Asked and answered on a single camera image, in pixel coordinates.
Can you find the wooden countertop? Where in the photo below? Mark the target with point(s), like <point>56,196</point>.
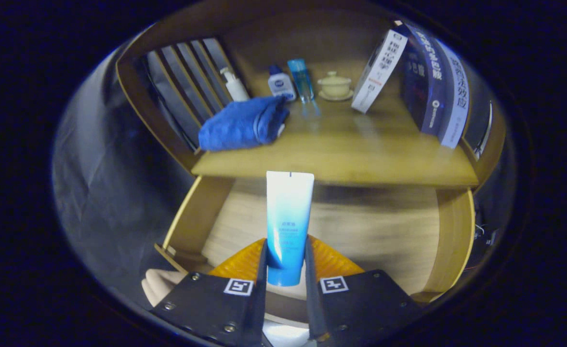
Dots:
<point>350,144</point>

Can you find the black backdrop cloth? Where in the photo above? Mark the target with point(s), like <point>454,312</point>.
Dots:
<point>105,193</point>

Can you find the beige rounded object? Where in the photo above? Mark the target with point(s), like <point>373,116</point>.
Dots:
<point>160,286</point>

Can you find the light purple book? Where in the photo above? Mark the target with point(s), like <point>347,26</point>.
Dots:
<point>456,101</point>

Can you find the white bottle blue cap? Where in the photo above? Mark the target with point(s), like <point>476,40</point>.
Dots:
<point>281,86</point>

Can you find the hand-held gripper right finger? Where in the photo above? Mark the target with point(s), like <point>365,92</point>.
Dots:
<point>311,299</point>

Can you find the white pump bottle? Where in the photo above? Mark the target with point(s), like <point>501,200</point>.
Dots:
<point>236,89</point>

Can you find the blue folded towel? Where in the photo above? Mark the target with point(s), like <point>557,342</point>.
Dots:
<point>235,125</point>

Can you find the white book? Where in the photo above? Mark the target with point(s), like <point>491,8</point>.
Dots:
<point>378,72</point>

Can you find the clear blue bottle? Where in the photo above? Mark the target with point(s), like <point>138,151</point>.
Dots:
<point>301,82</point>

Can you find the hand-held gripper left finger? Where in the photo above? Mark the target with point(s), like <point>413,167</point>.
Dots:
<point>260,299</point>

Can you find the wooden drawer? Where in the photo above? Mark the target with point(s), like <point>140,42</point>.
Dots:
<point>360,231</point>

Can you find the blue white tube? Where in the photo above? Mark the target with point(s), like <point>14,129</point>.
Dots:
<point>288,212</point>

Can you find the dark blue book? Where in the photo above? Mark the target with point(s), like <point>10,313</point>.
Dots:
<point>428,82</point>

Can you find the wooden cabinet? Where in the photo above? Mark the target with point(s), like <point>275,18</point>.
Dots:
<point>312,38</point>

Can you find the beige lidded teacup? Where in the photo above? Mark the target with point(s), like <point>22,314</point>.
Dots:
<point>334,86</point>

